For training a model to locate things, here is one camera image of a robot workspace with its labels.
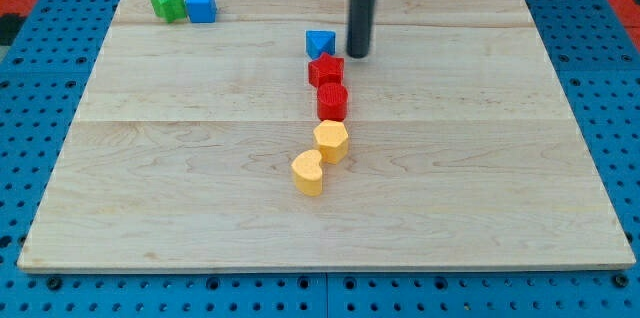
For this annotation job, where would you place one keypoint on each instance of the blue cube block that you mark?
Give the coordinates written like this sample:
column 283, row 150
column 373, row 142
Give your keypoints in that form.
column 201, row 11

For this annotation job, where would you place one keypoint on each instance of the yellow hexagon block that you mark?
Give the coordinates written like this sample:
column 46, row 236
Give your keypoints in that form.
column 332, row 140

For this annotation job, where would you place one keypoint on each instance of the green cube block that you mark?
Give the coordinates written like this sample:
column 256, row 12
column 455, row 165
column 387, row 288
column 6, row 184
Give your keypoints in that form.
column 169, row 10

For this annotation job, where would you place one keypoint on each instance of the wooden board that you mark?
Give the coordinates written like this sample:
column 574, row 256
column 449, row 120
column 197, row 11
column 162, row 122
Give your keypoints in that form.
column 464, row 154

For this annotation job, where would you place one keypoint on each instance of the red cylinder block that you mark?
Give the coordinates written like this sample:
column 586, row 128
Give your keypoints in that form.
column 332, row 102

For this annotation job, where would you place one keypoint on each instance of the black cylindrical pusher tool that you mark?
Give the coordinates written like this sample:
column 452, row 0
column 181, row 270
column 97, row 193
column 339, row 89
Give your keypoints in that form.
column 359, row 27

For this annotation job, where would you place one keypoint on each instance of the yellow heart block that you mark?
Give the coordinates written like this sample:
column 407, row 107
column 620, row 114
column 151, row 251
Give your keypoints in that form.
column 307, row 172

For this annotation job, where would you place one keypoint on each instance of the blue triangle block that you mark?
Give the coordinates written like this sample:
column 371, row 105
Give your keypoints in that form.
column 318, row 42

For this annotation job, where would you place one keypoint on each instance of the red star block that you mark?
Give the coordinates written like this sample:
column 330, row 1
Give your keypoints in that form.
column 325, row 69

